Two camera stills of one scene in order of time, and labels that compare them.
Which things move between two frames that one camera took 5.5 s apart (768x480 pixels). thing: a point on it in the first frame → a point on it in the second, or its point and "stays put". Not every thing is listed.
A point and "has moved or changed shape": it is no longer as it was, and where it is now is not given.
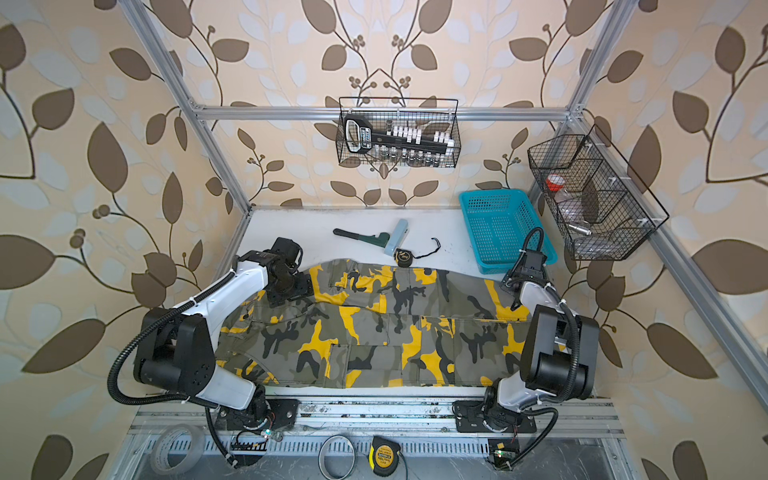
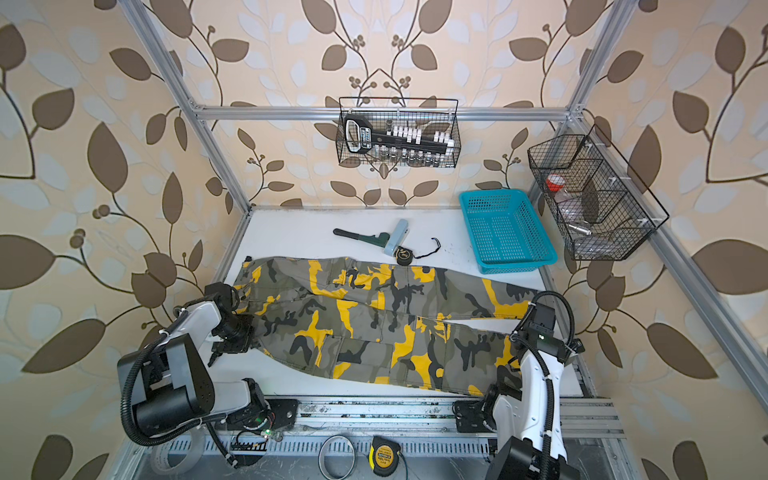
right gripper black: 511,275 → 520,332
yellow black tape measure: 383,456 stays put
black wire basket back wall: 392,132 stays put
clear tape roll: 160,450 stays put
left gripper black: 305,289 → 241,346
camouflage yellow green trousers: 381,324 has moved or changed shape
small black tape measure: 404,258 stays put
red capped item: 555,182 stays put
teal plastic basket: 496,223 stays put
